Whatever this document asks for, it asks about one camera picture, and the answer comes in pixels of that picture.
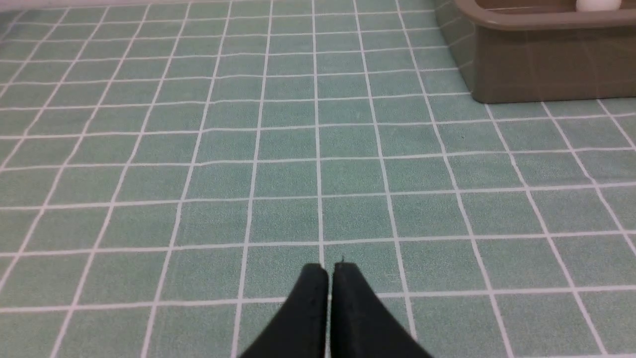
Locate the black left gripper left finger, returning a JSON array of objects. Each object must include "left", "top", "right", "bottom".
[{"left": 241, "top": 263, "right": 329, "bottom": 358}]

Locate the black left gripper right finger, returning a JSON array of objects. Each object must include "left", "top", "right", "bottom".
[{"left": 330, "top": 262, "right": 431, "bottom": 358}]

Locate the white ball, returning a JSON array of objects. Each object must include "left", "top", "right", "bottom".
[{"left": 575, "top": 0, "right": 622, "bottom": 12}]

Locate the green checked tablecloth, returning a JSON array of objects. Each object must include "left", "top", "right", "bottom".
[{"left": 0, "top": 0, "right": 635, "bottom": 358}]

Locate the brown plastic bin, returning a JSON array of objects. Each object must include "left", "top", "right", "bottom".
[{"left": 433, "top": 0, "right": 636, "bottom": 104}]

